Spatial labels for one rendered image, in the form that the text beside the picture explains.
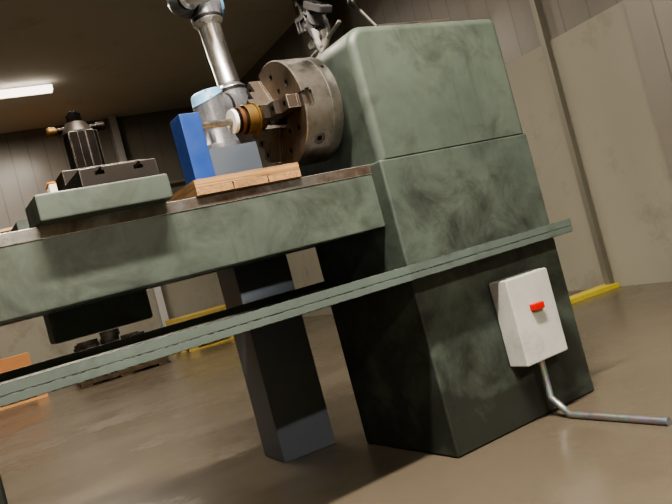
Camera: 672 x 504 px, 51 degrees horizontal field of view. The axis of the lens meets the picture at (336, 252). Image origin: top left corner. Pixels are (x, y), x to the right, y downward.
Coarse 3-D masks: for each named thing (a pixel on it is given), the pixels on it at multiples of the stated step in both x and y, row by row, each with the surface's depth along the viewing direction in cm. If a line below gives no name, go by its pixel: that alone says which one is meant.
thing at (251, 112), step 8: (248, 104) 204; (256, 104) 202; (240, 112) 200; (248, 112) 200; (256, 112) 201; (240, 120) 199; (248, 120) 201; (256, 120) 201; (240, 128) 200; (248, 128) 202; (256, 128) 203
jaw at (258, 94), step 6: (258, 78) 215; (252, 84) 212; (258, 84) 213; (252, 90) 211; (258, 90) 211; (264, 90) 212; (252, 96) 208; (258, 96) 209; (264, 96) 210; (270, 96) 211; (258, 102) 208; (264, 102) 208
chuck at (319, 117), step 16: (272, 64) 206; (288, 64) 201; (304, 64) 203; (272, 80) 208; (288, 80) 201; (304, 80) 198; (320, 80) 201; (272, 96) 210; (320, 96) 199; (304, 112) 197; (320, 112) 199; (288, 128) 207; (304, 128) 199; (320, 128) 201; (288, 144) 209; (304, 144) 201; (320, 144) 204; (288, 160) 211; (304, 160) 207; (320, 160) 212
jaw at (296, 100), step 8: (288, 96) 196; (296, 96) 198; (304, 96) 197; (272, 104) 199; (280, 104) 200; (288, 104) 196; (296, 104) 197; (264, 112) 200; (272, 112) 200; (280, 112) 199; (288, 112) 201; (264, 120) 203
